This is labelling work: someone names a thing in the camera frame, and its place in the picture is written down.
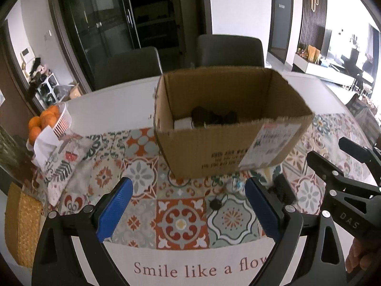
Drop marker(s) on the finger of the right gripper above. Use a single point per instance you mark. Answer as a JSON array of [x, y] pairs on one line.
[[368, 156], [335, 179]]

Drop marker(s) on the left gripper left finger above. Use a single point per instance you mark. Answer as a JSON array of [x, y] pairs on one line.
[[55, 260]]

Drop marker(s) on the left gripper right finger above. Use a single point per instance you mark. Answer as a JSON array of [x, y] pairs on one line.
[[321, 261]]

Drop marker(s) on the black computer mouse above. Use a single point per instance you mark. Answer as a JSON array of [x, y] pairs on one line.
[[202, 117]]

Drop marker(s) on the person's right hand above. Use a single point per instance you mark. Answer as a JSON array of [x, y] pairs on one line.
[[359, 256]]

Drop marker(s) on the black bike flashlight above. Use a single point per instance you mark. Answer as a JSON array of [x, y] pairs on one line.
[[283, 190]]

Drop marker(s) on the yellow woven placemat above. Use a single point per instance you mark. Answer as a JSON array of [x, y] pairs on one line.
[[22, 225]]

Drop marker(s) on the white astronaut figurine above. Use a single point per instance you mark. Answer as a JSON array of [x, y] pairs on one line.
[[235, 186]]

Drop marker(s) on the small black round cap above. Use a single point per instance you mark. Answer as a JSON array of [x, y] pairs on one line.
[[215, 204]]

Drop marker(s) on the patterned table runner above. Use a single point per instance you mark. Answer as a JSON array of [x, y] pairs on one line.
[[170, 213]]

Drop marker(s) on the white tv console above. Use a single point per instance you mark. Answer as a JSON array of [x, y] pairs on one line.
[[330, 71]]

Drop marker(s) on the brown cardboard box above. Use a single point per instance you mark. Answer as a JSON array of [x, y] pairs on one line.
[[272, 117]]

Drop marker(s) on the white basket of oranges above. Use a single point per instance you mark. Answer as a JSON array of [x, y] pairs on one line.
[[56, 117]]

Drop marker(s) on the white shoe rack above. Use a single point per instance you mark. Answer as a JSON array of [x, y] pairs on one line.
[[42, 83]]

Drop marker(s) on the right dark dining chair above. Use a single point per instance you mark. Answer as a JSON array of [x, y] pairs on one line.
[[229, 50]]

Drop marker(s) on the dark dining chair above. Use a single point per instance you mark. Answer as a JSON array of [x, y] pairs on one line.
[[229, 50], [128, 66]]

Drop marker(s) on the left dark dining chair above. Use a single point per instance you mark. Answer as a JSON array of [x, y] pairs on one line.
[[128, 66]]

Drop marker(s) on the dark glass cabinet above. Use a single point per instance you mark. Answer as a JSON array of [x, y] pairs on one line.
[[92, 31]]

